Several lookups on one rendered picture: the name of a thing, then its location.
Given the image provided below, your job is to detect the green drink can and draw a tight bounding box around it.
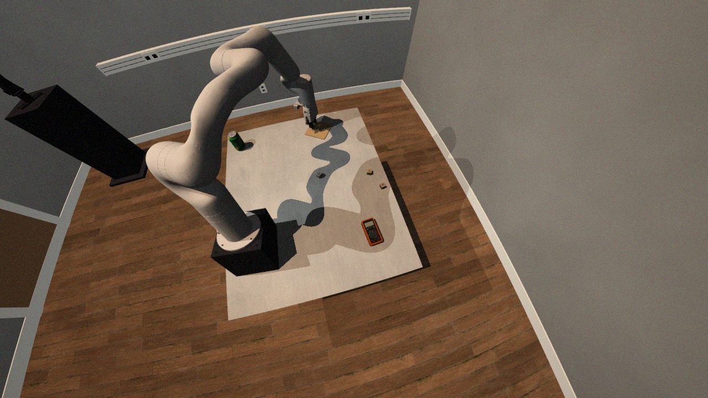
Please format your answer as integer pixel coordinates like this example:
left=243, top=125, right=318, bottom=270
left=227, top=131, right=246, bottom=151

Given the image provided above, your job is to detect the tan flat mat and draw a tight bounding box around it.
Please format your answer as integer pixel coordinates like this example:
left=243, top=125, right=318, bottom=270
left=305, top=121, right=332, bottom=140

